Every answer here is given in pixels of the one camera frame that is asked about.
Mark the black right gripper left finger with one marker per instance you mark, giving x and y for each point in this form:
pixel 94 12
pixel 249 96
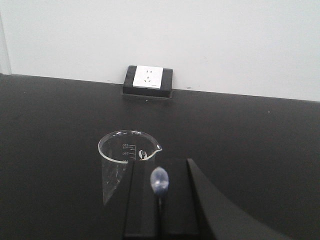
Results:
pixel 142 213

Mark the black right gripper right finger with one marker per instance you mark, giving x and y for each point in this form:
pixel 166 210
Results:
pixel 179 215

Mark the translucent plastic pipette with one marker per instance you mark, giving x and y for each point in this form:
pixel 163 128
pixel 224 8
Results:
pixel 159 181

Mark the clear glass beaker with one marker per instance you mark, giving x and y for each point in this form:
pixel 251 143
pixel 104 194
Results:
pixel 117 149

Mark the white wall socket black base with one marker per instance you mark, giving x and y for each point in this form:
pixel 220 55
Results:
pixel 148 81

